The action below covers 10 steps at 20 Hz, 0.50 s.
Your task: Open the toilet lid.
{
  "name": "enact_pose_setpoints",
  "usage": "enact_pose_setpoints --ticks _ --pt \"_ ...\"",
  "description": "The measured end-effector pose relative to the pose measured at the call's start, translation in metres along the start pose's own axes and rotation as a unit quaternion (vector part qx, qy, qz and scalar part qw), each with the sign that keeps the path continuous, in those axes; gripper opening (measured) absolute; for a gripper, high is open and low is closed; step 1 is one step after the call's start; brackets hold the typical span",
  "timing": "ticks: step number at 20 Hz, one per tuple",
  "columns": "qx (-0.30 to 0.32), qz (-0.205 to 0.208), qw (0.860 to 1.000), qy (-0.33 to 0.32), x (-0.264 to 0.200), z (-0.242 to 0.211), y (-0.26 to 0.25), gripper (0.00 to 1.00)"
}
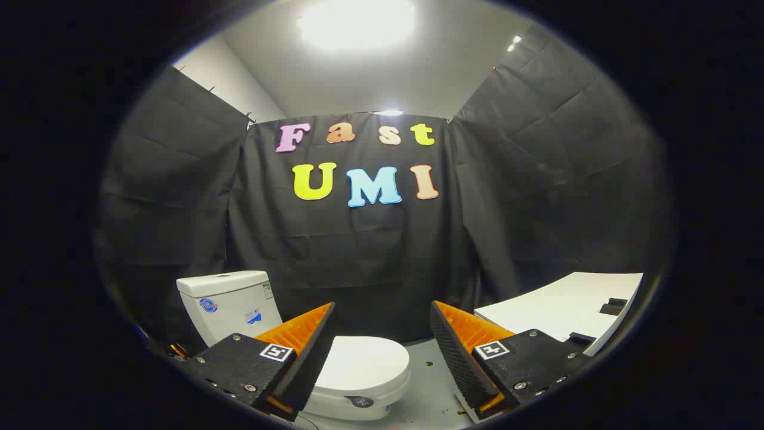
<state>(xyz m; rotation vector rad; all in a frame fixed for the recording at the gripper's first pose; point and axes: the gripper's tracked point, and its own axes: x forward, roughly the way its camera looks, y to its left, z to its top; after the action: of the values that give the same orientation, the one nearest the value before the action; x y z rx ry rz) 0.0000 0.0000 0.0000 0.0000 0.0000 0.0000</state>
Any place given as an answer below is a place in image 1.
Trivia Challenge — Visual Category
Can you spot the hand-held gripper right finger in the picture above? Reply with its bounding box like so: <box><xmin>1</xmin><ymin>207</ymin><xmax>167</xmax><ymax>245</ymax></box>
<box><xmin>430</xmin><ymin>300</ymin><xmax>597</xmax><ymax>422</ymax></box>

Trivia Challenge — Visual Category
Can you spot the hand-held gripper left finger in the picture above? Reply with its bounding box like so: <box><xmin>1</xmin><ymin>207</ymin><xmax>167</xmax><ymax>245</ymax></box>
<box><xmin>179</xmin><ymin>302</ymin><xmax>336</xmax><ymax>422</ymax></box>

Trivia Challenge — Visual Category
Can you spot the white toilet lid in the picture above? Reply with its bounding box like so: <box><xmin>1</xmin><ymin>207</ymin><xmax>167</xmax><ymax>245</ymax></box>
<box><xmin>310</xmin><ymin>336</ymin><xmax>411</xmax><ymax>396</ymax></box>

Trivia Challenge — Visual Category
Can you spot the white ceramic toilet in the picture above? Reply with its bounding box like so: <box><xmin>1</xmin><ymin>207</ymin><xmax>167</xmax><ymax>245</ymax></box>
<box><xmin>177</xmin><ymin>271</ymin><xmax>412</xmax><ymax>422</ymax></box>

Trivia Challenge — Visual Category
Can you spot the white drawer cabinet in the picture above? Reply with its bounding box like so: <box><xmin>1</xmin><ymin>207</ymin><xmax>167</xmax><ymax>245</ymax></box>
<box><xmin>475</xmin><ymin>272</ymin><xmax>644</xmax><ymax>357</ymax></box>

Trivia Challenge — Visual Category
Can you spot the black backdrop cloth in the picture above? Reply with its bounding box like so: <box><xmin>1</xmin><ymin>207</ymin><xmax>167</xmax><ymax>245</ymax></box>
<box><xmin>95</xmin><ymin>24</ymin><xmax>675</xmax><ymax>359</ymax></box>

